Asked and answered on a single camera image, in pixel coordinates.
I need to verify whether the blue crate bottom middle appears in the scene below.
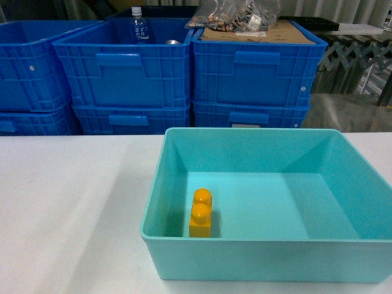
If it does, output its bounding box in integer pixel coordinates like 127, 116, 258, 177
72, 104, 190, 135

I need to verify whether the blue crate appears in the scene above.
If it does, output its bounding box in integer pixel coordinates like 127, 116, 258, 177
192, 21, 327, 107
1, 20, 98, 113
53, 18, 194, 108
1, 105, 83, 136
192, 101, 310, 128
72, 104, 190, 135

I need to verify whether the plastic bag of parts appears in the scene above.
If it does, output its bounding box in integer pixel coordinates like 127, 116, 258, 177
185, 0, 281, 32

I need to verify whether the teal plastic tray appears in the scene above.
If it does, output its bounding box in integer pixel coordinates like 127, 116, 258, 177
140, 127, 391, 283

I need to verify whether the yellow toy block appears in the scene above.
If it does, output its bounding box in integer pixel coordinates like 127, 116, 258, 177
189, 188, 213, 238

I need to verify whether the blue crate top right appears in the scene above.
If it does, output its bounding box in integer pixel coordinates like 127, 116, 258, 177
192, 21, 327, 107

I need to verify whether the blue crate bottom left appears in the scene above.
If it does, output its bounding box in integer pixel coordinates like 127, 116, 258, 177
1, 105, 83, 136

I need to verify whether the silver metal can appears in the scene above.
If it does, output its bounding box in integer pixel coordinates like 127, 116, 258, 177
166, 39, 181, 45

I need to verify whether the brown cardboard sheet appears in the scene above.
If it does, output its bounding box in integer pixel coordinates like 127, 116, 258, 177
200, 20, 315, 45

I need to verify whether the blue crate top middle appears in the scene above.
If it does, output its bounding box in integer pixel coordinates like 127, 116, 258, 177
53, 18, 194, 108

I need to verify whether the metal scissor gate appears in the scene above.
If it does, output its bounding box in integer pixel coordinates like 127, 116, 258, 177
312, 35, 391, 94

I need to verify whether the clear plastic water bottle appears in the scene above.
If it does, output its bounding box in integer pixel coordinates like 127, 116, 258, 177
130, 6, 150, 45

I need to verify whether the blue crate bottom right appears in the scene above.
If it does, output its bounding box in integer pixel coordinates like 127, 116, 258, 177
192, 101, 310, 128

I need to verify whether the blue crate top left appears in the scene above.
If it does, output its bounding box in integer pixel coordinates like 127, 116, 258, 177
1, 20, 98, 113

